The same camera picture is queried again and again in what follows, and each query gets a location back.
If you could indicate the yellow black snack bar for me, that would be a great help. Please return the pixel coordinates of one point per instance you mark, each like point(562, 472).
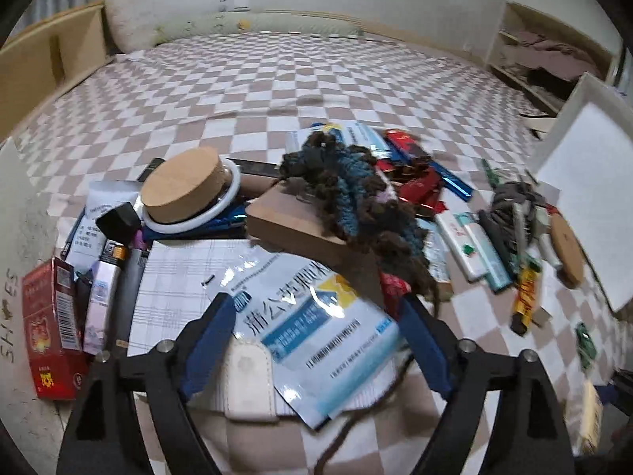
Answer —
point(526, 297)

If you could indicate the checkered bed sheet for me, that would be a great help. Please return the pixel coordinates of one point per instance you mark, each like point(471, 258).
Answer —
point(296, 84)

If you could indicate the white green tube box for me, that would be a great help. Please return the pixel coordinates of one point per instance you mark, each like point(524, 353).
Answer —
point(447, 235)

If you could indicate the wooden corner shelf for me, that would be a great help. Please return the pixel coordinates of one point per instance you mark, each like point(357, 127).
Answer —
point(544, 20)

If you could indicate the white fluffy pillow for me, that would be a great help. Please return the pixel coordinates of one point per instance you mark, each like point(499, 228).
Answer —
point(128, 24)

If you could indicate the black ruler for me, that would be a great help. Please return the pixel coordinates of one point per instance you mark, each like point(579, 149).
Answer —
point(257, 166)

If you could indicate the round wooden coaster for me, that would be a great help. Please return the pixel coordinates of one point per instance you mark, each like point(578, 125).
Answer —
point(568, 247)

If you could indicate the purple white small box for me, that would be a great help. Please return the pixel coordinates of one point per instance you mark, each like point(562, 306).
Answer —
point(99, 302)

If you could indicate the wooden bedside shelf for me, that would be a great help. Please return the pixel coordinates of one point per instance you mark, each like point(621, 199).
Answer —
point(49, 49)

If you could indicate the crocheted yarn scrunchie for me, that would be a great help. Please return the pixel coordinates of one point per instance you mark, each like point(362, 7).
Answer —
point(346, 193)

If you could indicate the green bolster pillow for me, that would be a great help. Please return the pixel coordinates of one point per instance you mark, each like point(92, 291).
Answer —
point(257, 27)

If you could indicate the white lidded storage box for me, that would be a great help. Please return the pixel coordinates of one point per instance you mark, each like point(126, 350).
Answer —
point(588, 168)

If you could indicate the green clothes peg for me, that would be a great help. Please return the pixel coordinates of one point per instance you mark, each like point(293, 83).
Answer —
point(586, 339)
point(490, 170)

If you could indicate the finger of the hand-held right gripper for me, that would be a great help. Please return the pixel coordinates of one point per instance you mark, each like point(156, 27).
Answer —
point(618, 388)

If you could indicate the red snack packets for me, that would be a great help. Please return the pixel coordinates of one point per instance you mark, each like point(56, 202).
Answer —
point(418, 185)

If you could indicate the brown cardboard box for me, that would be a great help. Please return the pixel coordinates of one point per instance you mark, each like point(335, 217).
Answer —
point(292, 230)

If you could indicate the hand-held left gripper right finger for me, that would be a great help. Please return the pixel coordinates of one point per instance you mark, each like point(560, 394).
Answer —
point(425, 341)

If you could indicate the white headboard panel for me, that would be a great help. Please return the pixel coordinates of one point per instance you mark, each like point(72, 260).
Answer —
point(376, 0)

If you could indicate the black cube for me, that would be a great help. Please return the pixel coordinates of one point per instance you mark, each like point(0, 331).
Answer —
point(117, 220)

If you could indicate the red box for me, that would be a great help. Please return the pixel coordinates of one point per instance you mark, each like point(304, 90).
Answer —
point(49, 326)

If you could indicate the gold white pack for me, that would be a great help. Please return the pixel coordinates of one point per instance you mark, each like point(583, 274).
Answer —
point(588, 415)

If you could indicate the dark green lighter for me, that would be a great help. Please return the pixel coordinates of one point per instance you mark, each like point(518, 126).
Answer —
point(129, 302)

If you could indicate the pink clothes pile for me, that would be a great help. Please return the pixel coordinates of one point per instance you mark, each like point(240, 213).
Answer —
point(544, 54)

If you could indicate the plaid notebook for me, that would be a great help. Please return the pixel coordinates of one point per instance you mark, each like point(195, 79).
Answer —
point(178, 282)

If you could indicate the red stick packets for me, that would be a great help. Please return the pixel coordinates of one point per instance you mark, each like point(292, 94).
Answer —
point(395, 287)

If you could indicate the dark red lighter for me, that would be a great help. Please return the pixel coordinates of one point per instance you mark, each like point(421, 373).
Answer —
point(400, 141)
point(419, 152)

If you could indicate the blue lighter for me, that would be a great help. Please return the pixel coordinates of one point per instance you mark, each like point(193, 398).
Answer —
point(450, 178)

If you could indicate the blue pen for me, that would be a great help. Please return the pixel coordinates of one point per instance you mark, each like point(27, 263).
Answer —
point(217, 222)

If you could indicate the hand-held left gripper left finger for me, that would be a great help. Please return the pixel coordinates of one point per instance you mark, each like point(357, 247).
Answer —
point(207, 341)

